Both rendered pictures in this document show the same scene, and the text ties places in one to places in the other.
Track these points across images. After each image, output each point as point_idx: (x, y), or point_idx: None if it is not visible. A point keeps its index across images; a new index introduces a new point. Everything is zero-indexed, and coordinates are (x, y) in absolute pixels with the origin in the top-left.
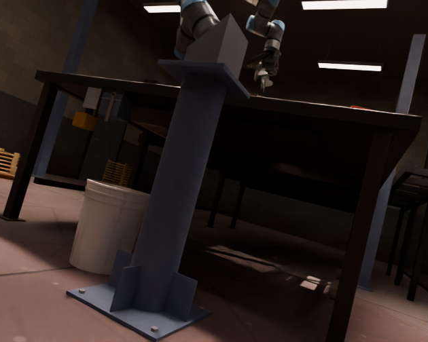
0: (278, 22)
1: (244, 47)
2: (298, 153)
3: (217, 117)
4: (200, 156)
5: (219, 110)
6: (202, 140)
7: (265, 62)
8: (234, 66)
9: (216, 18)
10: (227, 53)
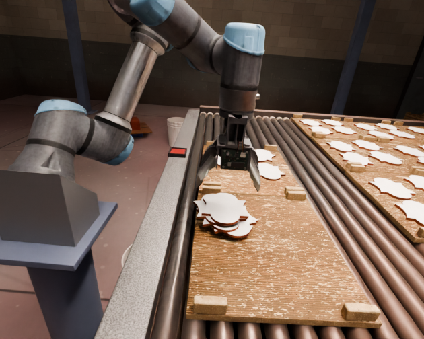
0: (225, 31)
1: (55, 187)
2: None
3: (48, 284)
4: (48, 318)
5: (44, 278)
6: (41, 305)
7: (217, 144)
8: (46, 220)
9: (26, 147)
10: (13, 215)
